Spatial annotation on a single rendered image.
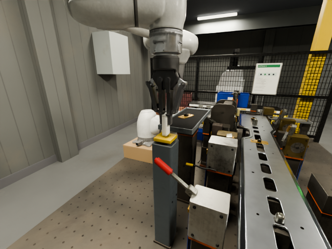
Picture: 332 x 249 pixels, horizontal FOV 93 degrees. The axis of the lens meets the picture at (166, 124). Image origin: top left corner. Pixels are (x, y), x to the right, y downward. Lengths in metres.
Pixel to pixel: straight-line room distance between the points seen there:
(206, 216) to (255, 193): 0.22
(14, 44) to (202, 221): 2.73
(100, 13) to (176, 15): 0.17
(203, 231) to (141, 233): 0.41
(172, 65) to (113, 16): 0.18
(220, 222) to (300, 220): 0.22
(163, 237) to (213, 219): 0.35
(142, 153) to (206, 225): 0.87
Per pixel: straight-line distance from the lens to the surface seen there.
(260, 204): 0.57
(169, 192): 0.58
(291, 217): 0.58
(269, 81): 1.95
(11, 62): 2.76
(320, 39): 2.07
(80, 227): 0.92
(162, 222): 0.69
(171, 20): 0.45
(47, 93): 2.76
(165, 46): 0.44
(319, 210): 0.71
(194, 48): 1.04
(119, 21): 0.46
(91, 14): 0.47
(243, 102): 1.77
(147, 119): 1.21
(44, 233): 0.97
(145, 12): 0.45
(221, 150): 0.62
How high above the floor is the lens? 1.36
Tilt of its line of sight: 18 degrees down
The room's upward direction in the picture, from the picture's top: straight up
